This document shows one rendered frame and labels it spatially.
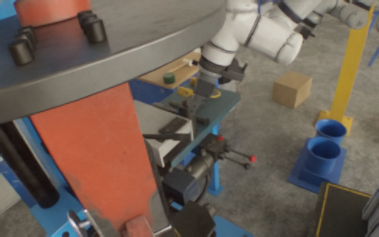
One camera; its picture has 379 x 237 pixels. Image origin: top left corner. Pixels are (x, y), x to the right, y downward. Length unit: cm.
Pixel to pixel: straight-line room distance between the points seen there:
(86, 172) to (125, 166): 5
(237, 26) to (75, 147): 44
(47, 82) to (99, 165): 14
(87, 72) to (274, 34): 47
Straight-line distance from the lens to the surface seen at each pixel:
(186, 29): 26
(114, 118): 28
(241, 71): 67
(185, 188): 109
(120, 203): 37
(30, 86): 21
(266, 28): 60
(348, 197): 212
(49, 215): 100
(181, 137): 82
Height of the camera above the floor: 188
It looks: 36 degrees down
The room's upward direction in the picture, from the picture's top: 7 degrees counter-clockwise
